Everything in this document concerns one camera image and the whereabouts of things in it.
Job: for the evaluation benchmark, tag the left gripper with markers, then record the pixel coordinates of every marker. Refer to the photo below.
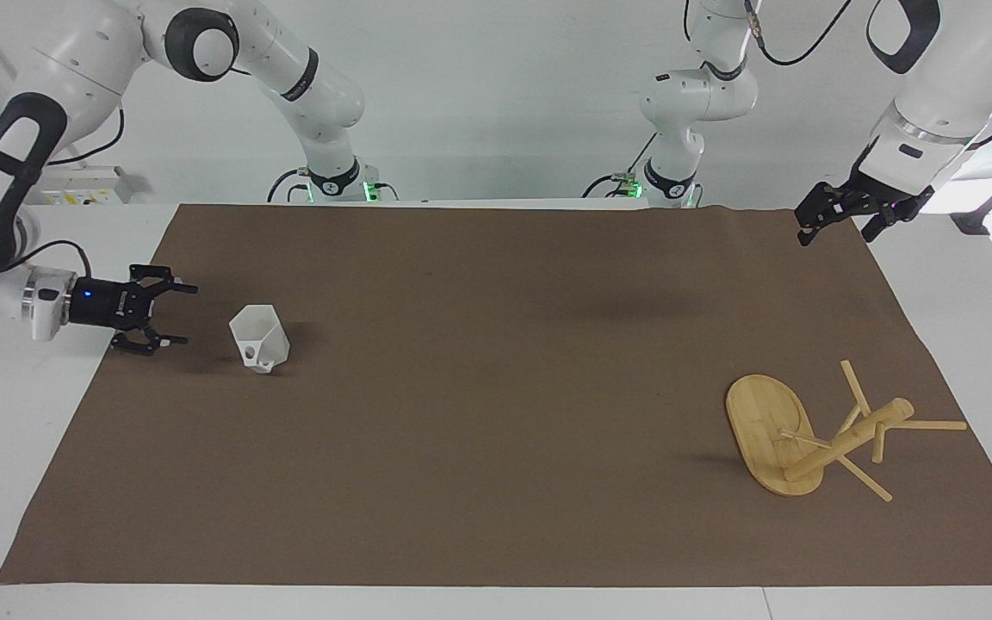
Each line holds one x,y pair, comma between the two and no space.
868,194

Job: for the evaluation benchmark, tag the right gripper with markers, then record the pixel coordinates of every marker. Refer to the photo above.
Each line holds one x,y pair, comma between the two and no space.
104,303

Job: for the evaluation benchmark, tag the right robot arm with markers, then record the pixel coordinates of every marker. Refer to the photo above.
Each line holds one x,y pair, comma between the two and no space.
74,52

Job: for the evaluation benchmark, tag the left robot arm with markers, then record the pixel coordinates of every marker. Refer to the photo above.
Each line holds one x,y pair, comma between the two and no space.
944,77

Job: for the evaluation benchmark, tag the white angular cup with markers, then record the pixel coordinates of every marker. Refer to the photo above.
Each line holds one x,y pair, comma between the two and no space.
259,337

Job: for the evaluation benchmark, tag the wooden cup rack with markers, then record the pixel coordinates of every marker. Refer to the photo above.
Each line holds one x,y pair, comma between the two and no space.
767,439

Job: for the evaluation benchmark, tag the white power strip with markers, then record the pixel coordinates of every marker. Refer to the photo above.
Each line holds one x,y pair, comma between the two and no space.
83,185

